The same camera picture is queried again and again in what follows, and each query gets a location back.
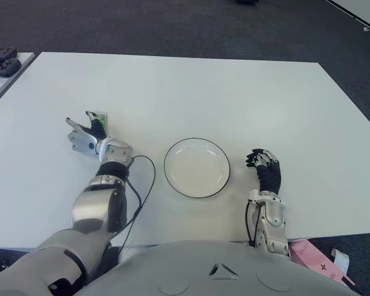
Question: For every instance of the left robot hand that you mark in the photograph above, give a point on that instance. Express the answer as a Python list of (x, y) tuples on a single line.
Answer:
[(83, 138)]

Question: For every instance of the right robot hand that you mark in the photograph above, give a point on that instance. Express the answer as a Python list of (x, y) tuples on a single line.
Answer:
[(269, 177)]

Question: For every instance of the green white toothpaste tube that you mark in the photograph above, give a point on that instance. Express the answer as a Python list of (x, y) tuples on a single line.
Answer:
[(103, 118)]

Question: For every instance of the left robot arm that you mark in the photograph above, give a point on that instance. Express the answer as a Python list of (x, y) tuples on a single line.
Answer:
[(92, 209)]

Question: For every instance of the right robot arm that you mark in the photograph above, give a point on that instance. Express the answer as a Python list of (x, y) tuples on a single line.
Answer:
[(272, 216)]

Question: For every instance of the white plate black rim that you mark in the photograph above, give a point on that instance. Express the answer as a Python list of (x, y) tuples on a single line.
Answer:
[(196, 168)]

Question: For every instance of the pink cardboard box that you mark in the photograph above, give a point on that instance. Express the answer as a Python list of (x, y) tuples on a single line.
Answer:
[(311, 256)]

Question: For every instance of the black game controller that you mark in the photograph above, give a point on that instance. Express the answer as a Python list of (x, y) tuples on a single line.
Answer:
[(4, 66), (1, 52)]

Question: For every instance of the white paper slip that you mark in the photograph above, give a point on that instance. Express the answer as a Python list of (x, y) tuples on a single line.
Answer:
[(340, 260)]

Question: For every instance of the grey robot torso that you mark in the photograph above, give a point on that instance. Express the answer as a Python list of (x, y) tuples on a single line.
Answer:
[(209, 271)]

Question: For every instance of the white background table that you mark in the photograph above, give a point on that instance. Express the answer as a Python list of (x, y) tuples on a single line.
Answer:
[(362, 12)]

